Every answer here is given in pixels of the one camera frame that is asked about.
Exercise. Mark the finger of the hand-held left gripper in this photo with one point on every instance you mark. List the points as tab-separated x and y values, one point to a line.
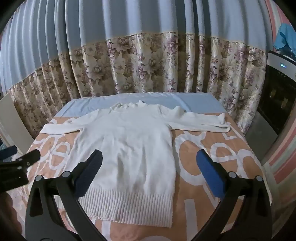
8	151
25	158

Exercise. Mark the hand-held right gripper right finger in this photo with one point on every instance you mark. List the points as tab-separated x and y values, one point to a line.
209	171

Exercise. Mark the white knit sweater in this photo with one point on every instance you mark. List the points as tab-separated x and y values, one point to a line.
129	143

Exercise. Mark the blue floral curtain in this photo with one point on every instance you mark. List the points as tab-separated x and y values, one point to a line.
138	23

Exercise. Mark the orange printed blanket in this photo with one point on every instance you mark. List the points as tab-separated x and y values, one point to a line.
182	166

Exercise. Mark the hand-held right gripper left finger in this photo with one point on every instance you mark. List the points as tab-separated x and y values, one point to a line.
89	171

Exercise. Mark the blue cloth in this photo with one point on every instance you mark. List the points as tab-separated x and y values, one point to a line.
284	37

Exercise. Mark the light blue bed sheet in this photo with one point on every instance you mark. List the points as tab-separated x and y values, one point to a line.
92	104

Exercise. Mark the beige board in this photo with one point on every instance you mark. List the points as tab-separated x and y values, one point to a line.
13	120

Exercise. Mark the black oven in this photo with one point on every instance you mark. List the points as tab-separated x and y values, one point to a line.
277	97

